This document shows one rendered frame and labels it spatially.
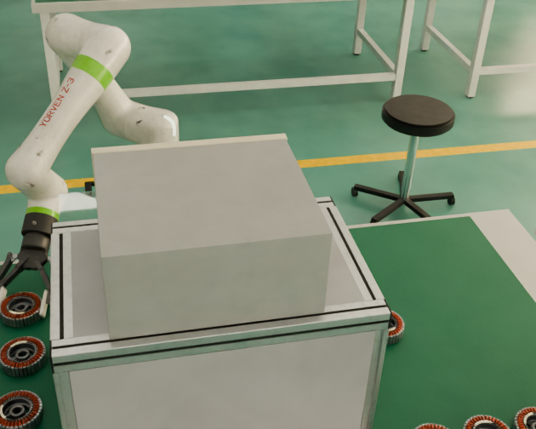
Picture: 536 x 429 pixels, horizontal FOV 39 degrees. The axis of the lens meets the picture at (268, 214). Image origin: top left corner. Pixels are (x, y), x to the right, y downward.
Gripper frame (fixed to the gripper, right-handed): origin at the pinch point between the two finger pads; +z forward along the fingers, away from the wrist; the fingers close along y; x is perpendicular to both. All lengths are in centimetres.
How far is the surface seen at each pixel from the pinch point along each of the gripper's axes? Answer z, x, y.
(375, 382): 18, 27, -92
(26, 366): 17.6, 11.9, -9.0
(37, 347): 12.2, 8.9, -9.7
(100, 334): 18, 51, -36
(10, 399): 26.7, 17.5, -8.9
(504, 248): -39, -27, -136
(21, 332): 6.9, 1.7, -2.1
